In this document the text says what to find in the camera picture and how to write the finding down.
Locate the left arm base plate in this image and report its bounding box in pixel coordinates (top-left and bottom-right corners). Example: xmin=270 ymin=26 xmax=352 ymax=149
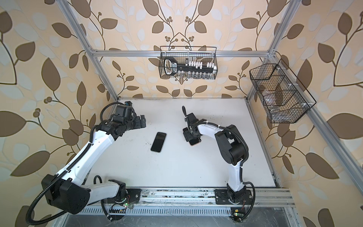
xmin=105 ymin=188 xmax=141 ymax=204

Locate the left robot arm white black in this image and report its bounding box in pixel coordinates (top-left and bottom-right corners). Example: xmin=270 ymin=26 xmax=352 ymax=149
xmin=25 ymin=101 xmax=146 ymax=226

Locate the aluminium cage frame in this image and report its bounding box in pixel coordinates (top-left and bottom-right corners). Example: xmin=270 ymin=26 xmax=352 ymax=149
xmin=61 ymin=1 xmax=363 ymax=227

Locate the aluminium front rail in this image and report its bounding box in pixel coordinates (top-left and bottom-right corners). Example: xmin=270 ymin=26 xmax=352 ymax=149
xmin=80 ymin=187 xmax=296 ymax=217

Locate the side wire basket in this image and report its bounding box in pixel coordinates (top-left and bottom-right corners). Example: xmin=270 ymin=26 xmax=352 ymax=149
xmin=249 ymin=59 xmax=316 ymax=124

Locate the back wire basket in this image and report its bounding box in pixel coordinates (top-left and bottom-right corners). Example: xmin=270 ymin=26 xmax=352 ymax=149
xmin=158 ymin=45 xmax=218 ymax=80

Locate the black white tool in basket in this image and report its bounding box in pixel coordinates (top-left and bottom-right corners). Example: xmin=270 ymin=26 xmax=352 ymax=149
xmin=161 ymin=57 xmax=218 ymax=79

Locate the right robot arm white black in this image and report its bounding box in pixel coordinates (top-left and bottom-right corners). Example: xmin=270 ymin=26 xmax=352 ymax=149
xmin=182 ymin=106 xmax=255 ymax=205

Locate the black phone on table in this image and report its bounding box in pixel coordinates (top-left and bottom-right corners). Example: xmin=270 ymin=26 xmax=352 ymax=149
xmin=151 ymin=132 xmax=167 ymax=153

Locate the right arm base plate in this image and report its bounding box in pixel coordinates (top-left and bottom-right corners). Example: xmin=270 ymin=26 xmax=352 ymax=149
xmin=214 ymin=188 xmax=253 ymax=206

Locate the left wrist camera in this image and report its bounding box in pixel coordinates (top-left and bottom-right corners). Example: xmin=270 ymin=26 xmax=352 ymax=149
xmin=123 ymin=101 xmax=133 ymax=108

